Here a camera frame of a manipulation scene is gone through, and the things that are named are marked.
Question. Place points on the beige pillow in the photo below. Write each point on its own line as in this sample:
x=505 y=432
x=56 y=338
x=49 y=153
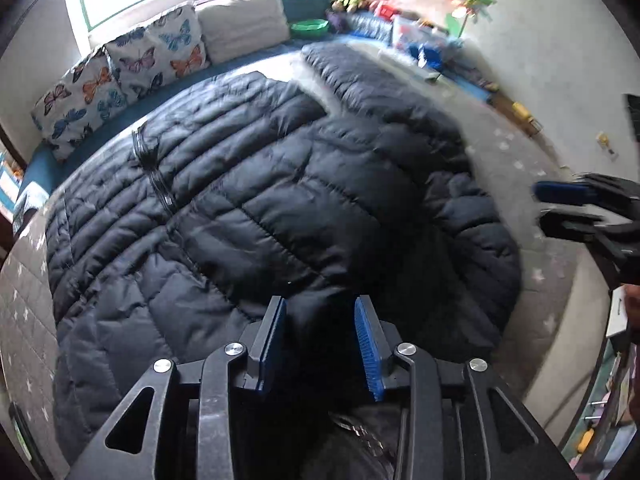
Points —
x=245 y=22

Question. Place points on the butterfly print pillow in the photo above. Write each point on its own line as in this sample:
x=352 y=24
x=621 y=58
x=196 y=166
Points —
x=75 y=105
x=160 y=50

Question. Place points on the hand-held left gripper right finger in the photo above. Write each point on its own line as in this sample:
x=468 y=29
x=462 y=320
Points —
x=367 y=350

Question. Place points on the folded patterned cloth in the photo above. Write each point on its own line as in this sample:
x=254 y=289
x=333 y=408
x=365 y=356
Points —
x=30 y=205

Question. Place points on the red toy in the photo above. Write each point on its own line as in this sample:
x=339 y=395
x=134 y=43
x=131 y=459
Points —
x=386 y=7

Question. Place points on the yellow toy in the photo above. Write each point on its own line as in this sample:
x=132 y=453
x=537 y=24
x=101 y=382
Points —
x=525 y=116

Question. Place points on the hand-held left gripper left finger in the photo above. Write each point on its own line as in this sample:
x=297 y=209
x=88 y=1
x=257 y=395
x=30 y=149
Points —
x=272 y=345

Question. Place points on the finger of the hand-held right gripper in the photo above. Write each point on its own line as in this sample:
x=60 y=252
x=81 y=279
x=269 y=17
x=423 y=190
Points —
x=570 y=224
x=565 y=191

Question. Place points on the green plastic basin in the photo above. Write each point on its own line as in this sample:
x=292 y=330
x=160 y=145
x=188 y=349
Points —
x=309 y=27

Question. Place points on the black puffer jacket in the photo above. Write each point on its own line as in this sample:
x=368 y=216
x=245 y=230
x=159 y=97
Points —
x=250 y=185

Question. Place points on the flower wall decoration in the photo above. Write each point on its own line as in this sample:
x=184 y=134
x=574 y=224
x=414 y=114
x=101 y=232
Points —
x=467 y=5

